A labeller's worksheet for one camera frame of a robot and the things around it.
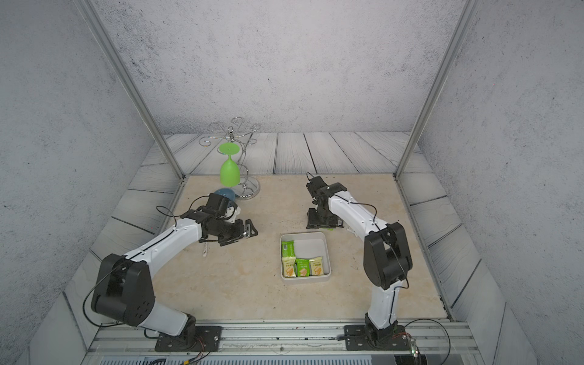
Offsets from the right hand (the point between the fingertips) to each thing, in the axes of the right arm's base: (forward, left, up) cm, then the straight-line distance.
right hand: (318, 224), depth 89 cm
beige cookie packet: (-13, +1, -9) cm, 16 cm away
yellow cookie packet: (-13, +11, -8) cm, 19 cm away
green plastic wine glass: (+15, +34, +14) cm, 40 cm away
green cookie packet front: (-14, +6, -9) cm, 17 cm away
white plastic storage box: (-9, +5, -10) cm, 14 cm away
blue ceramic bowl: (+21, +42, -5) cm, 47 cm away
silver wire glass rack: (+30, +34, -12) cm, 47 cm away
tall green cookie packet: (-6, +12, -8) cm, 16 cm away
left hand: (-5, +25, 0) cm, 25 cm away
